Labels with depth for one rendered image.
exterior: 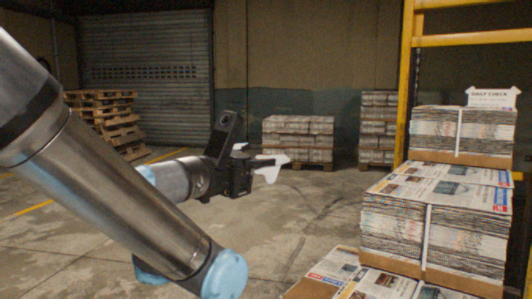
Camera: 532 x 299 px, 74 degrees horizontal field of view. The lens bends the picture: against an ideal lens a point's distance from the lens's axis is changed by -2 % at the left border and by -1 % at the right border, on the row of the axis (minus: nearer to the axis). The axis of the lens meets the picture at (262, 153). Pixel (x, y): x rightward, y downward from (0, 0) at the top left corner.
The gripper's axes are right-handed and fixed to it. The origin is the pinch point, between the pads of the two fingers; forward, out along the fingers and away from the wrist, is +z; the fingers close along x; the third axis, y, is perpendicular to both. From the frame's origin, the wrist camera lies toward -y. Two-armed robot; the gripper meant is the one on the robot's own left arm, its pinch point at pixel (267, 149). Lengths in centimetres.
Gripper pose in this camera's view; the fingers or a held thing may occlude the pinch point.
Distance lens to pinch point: 79.4
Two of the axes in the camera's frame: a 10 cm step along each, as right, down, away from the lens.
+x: 7.6, 2.5, -5.9
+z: 6.4, -1.4, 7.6
